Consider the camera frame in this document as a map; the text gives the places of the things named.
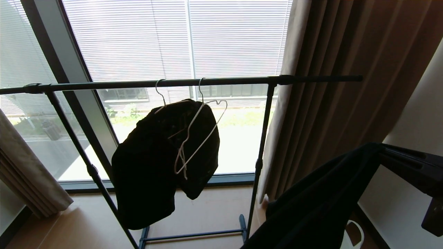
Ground window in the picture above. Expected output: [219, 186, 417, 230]
[0, 0, 295, 191]

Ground white laundry basket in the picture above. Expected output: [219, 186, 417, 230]
[341, 220, 364, 249]

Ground black clothes rack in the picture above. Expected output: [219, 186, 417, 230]
[0, 74, 363, 249]

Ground black garment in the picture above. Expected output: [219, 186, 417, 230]
[241, 142, 385, 249]

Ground black shorts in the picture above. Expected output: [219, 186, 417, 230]
[111, 99, 220, 230]

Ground beige curtain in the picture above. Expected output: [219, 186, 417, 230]
[258, 0, 443, 204]
[0, 111, 74, 218]

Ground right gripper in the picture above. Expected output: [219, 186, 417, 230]
[380, 144, 443, 238]

